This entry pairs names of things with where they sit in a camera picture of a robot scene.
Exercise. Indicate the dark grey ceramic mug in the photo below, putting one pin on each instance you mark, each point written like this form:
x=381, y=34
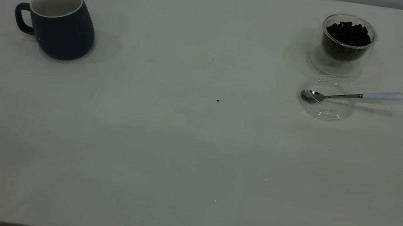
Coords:
x=62, y=34

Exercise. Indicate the clear double-walled glass cup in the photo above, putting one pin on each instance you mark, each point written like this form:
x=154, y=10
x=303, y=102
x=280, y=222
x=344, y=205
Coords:
x=335, y=65

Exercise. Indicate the pile of coffee beans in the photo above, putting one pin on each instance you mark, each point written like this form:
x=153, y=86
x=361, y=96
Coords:
x=348, y=33

